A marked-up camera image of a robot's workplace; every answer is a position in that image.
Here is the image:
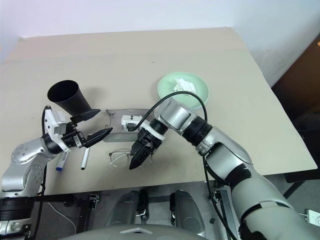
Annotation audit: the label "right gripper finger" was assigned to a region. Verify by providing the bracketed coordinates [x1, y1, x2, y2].
[128, 149, 146, 171]
[142, 146, 154, 165]

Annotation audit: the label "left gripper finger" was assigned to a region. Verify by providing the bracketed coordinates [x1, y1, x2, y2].
[83, 126, 114, 149]
[70, 109, 101, 124]

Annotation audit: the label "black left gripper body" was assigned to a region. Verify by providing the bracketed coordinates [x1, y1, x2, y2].
[61, 116, 89, 149]

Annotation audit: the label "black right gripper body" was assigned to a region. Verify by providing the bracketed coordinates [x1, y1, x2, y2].
[131, 128, 163, 155]

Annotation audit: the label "black cup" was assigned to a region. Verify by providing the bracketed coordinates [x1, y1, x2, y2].
[47, 79, 92, 118]

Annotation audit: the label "grey tray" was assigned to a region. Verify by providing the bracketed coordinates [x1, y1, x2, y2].
[103, 108, 149, 144]

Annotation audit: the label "white marker black cap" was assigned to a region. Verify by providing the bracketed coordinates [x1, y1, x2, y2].
[80, 147, 90, 171]

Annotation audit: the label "white marker blue cap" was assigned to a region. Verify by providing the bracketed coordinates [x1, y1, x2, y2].
[55, 149, 70, 172]

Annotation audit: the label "dark grey rounded shell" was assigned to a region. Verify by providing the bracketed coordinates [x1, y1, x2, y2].
[169, 189, 209, 232]
[109, 190, 151, 227]

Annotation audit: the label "pale green plate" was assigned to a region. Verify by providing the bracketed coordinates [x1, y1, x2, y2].
[157, 70, 211, 111]

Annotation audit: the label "white crumpled paper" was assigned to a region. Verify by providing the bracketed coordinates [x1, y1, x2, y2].
[172, 77, 197, 94]

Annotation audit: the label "grey robot torso cover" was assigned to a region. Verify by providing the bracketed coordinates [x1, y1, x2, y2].
[63, 219, 205, 240]

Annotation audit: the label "dark brown cabinet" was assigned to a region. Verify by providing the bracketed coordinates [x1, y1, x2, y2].
[271, 37, 320, 153]

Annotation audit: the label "white power strip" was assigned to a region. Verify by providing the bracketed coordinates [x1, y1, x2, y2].
[302, 209, 320, 226]

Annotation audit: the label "clear frame glasses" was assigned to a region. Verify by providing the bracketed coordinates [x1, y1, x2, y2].
[108, 148, 154, 168]

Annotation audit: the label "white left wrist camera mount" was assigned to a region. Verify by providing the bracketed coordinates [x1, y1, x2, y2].
[43, 107, 71, 152]

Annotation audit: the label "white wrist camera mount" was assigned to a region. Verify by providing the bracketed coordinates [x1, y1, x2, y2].
[120, 114, 166, 141]
[43, 107, 71, 152]

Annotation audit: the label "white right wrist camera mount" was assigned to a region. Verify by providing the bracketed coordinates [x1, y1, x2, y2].
[120, 114, 166, 141]

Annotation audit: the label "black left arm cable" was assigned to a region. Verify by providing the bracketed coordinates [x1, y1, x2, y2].
[37, 105, 53, 198]

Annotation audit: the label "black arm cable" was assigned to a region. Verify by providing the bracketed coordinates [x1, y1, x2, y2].
[37, 105, 53, 198]
[127, 90, 235, 240]

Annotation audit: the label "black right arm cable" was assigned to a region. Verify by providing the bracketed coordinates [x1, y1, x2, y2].
[127, 90, 235, 240]

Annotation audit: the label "black table frame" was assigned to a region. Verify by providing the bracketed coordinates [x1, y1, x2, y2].
[31, 191, 103, 240]

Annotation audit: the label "thin white floor cable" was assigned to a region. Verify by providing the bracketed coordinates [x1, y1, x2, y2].
[46, 200, 77, 234]

